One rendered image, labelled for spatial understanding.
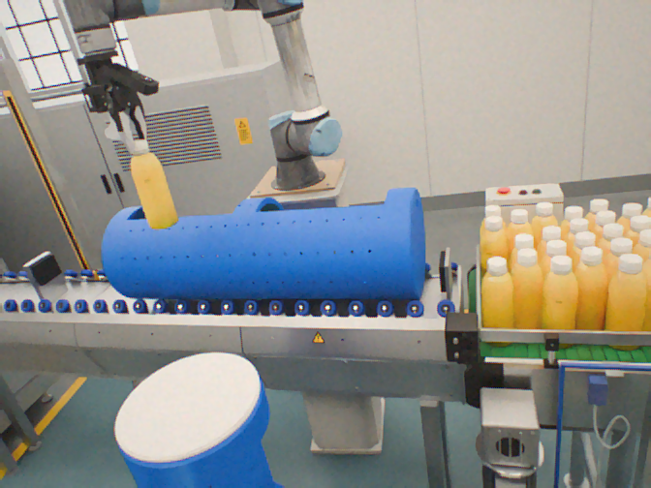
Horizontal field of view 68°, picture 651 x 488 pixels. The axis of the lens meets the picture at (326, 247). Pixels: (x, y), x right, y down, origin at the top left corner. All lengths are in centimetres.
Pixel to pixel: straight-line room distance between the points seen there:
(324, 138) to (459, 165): 268
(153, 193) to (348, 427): 129
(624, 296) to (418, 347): 47
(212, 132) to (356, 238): 184
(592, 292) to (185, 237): 98
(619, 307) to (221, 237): 92
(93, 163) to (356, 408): 216
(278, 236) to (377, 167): 289
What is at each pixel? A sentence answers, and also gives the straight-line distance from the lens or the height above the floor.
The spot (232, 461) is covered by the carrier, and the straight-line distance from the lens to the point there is 94.
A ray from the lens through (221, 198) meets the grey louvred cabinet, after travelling 296.
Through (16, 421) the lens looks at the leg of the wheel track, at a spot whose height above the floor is 20.
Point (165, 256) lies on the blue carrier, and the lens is 136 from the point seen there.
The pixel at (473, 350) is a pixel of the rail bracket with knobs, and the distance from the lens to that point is 111.
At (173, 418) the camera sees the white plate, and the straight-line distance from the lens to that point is 98.
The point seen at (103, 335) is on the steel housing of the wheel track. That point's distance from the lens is 169.
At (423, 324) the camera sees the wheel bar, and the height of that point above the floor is 92.
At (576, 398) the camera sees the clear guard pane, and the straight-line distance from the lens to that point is 115.
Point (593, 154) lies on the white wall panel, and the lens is 423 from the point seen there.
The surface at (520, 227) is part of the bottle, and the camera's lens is 133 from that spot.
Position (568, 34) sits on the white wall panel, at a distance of 398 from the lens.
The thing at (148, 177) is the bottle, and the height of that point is 138.
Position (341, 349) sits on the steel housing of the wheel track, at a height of 85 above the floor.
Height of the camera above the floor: 165
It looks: 26 degrees down
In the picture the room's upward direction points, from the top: 11 degrees counter-clockwise
